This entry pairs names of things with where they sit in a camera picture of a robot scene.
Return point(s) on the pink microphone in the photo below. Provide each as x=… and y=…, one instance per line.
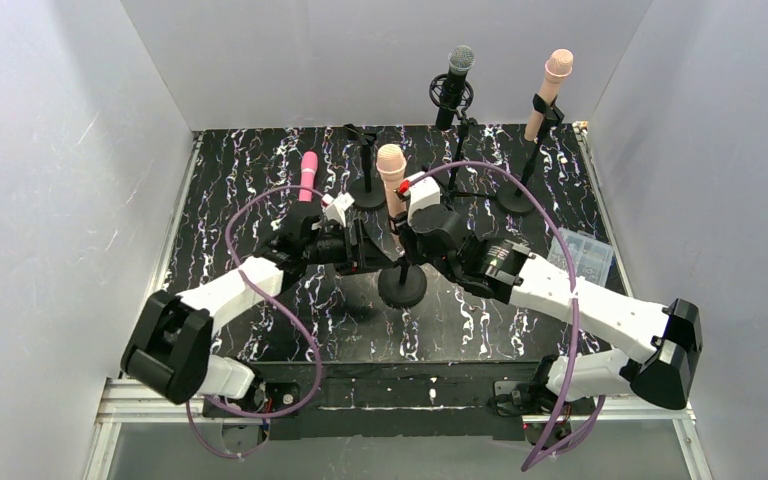
x=309, y=167

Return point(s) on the black tripod shock-mount stand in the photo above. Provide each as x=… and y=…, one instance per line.
x=450, y=191

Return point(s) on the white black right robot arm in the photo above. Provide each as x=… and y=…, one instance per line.
x=655, y=348

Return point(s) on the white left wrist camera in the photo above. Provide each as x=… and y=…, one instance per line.
x=335, y=209

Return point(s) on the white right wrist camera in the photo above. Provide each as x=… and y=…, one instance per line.
x=418, y=192

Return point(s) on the clear plastic parts box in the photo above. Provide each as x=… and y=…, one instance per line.
x=593, y=258

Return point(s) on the black round-base microphone stand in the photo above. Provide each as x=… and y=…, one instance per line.
x=367, y=195

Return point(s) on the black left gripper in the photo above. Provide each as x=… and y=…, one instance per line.
x=358, y=245

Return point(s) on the black grey-mesh microphone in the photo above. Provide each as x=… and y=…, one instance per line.
x=461, y=59

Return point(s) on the beige microphone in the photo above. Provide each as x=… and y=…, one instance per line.
x=391, y=164
x=556, y=69

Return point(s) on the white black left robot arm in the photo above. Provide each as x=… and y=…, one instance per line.
x=169, y=348

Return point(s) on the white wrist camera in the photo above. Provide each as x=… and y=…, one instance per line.
x=335, y=209
x=418, y=192

